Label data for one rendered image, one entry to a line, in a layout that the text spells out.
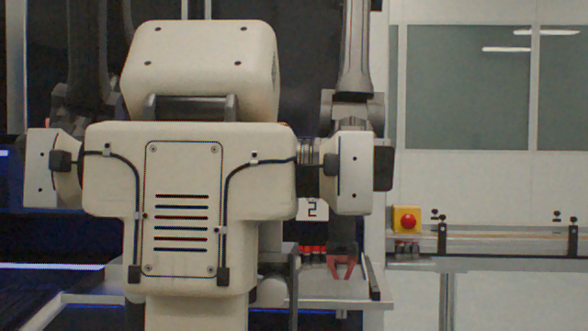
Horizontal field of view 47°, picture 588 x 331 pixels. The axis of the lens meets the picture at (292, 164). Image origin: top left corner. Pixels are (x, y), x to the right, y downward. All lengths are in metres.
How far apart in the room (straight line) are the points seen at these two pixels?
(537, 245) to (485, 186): 4.58
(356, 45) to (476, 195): 5.46
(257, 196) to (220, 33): 0.25
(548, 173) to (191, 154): 5.96
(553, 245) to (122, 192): 1.38
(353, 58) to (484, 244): 0.96
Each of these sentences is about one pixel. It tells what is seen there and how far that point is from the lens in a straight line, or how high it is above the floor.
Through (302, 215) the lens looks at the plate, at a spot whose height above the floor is 1.00.
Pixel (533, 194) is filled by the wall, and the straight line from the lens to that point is 6.68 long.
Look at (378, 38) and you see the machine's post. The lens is 1.79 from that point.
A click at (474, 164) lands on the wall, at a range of 6.52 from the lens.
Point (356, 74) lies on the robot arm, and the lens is 1.11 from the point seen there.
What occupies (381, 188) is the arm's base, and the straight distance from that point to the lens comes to 0.99.
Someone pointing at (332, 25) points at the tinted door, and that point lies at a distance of 1.80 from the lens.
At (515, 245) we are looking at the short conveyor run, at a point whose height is 0.92.
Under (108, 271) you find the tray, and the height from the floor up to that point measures 0.90.
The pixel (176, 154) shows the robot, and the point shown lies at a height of 1.20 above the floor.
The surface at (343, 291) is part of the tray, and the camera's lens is 1.44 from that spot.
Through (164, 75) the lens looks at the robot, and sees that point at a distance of 0.93.
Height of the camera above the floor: 1.23
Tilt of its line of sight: 3 degrees down
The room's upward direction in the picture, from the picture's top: 1 degrees clockwise
